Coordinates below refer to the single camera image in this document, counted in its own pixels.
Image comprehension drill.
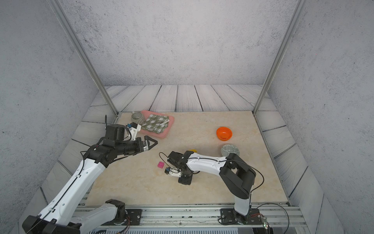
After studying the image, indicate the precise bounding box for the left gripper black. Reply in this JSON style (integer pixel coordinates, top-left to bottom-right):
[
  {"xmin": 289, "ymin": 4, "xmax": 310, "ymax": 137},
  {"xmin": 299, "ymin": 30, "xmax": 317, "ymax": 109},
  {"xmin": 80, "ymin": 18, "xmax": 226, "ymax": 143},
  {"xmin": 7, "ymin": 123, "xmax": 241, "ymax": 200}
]
[{"xmin": 115, "ymin": 135, "xmax": 158, "ymax": 157}]

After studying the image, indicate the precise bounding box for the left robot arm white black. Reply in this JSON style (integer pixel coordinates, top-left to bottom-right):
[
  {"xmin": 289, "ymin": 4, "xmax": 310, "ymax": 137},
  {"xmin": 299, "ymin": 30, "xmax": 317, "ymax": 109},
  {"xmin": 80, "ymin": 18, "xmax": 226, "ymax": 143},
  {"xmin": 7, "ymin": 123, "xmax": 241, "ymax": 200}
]
[{"xmin": 22, "ymin": 123, "xmax": 158, "ymax": 234}]

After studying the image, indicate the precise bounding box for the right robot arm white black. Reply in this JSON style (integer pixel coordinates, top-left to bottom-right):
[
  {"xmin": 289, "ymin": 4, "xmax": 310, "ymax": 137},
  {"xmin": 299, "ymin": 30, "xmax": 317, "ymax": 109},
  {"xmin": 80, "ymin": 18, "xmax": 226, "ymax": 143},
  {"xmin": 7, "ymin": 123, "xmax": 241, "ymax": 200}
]
[{"xmin": 165, "ymin": 151, "xmax": 257, "ymax": 223}]

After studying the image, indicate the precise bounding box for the green checkered cloth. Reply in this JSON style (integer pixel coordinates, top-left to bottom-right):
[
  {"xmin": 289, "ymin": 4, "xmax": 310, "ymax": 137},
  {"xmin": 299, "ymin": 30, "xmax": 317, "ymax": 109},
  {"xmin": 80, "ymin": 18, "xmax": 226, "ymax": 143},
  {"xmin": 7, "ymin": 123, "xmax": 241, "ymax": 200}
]
[{"xmin": 142, "ymin": 114, "xmax": 169, "ymax": 134}]

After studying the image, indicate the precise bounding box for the striped ceramic cup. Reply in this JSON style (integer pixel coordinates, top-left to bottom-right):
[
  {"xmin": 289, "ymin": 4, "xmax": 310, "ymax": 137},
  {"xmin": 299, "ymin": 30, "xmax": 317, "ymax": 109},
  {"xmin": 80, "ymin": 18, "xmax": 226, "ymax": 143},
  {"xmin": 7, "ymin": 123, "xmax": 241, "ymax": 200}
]
[{"xmin": 131, "ymin": 112, "xmax": 146, "ymax": 125}]

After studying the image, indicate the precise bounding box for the pink plastic tray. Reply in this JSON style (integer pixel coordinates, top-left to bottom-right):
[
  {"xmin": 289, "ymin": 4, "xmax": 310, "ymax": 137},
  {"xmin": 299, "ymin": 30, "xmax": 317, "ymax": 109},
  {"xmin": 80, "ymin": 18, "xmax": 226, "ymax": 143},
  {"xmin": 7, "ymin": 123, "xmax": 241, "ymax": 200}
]
[{"xmin": 140, "ymin": 110, "xmax": 175, "ymax": 138}]

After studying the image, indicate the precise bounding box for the orange plastic bowl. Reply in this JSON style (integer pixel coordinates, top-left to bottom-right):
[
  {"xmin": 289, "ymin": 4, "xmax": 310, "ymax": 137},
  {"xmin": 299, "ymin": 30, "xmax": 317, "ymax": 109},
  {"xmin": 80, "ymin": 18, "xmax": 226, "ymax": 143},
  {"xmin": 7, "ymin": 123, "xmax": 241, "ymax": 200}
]
[{"xmin": 216, "ymin": 127, "xmax": 233, "ymax": 141}]

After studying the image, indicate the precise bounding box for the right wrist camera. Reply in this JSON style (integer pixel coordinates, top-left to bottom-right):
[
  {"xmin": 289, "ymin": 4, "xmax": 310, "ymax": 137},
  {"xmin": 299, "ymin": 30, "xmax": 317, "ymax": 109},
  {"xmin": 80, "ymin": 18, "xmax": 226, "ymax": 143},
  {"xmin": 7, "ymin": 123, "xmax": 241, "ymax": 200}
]
[{"xmin": 165, "ymin": 167, "xmax": 182, "ymax": 177}]

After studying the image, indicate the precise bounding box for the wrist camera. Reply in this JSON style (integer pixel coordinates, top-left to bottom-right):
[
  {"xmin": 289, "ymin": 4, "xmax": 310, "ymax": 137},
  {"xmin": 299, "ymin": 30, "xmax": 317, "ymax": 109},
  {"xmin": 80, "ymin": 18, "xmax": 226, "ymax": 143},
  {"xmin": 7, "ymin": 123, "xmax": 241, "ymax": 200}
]
[
  {"xmin": 165, "ymin": 167, "xmax": 182, "ymax": 177},
  {"xmin": 126, "ymin": 122, "xmax": 141, "ymax": 141}
]

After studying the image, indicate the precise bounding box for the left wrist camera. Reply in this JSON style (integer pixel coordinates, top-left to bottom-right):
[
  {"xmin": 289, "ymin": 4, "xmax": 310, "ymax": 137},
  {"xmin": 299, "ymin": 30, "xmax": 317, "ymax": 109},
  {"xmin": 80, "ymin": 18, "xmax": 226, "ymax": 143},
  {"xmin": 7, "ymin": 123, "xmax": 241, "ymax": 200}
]
[{"xmin": 126, "ymin": 122, "xmax": 141, "ymax": 141}]

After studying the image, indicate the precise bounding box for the front aluminium rail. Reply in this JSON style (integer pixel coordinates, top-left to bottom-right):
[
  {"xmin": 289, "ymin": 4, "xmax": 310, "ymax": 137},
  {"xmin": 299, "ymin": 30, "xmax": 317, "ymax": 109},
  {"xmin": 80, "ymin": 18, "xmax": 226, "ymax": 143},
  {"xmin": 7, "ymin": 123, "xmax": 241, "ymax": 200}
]
[{"xmin": 126, "ymin": 203, "xmax": 310, "ymax": 234}]

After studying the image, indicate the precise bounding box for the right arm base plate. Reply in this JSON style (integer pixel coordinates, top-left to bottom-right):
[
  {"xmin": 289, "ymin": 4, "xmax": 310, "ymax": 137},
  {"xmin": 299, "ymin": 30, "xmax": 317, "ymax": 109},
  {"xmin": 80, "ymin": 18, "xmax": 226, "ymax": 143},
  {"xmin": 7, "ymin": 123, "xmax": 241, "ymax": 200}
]
[{"xmin": 219, "ymin": 208, "xmax": 263, "ymax": 225}]

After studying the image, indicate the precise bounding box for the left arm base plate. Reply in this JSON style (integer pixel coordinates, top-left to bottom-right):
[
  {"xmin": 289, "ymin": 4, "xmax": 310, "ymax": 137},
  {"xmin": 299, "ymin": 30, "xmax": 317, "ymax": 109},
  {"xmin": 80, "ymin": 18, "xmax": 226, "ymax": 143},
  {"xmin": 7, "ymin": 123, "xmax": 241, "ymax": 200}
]
[{"xmin": 124, "ymin": 209, "xmax": 143, "ymax": 226}]

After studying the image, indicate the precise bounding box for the left aluminium frame post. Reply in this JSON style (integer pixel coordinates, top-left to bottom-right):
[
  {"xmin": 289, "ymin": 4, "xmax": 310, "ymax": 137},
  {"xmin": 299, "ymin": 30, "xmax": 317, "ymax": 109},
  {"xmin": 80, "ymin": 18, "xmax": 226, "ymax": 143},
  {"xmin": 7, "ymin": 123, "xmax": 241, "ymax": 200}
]
[{"xmin": 48, "ymin": 0, "xmax": 119, "ymax": 117}]

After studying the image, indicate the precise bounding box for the aluminium frame post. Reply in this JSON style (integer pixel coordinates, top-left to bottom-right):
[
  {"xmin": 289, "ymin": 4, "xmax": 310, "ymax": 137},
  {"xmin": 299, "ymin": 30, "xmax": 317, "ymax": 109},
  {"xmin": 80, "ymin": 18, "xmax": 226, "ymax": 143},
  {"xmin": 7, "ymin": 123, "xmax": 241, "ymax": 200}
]
[
  {"xmin": 48, "ymin": 0, "xmax": 119, "ymax": 117},
  {"xmin": 252, "ymin": 0, "xmax": 307, "ymax": 116}
]

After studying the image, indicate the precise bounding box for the right aluminium frame post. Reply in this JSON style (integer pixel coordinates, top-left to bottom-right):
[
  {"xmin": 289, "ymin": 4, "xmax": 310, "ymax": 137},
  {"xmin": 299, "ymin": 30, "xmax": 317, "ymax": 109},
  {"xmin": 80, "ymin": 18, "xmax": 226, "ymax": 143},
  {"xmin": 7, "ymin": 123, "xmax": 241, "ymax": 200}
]
[{"xmin": 252, "ymin": 0, "xmax": 307, "ymax": 116}]

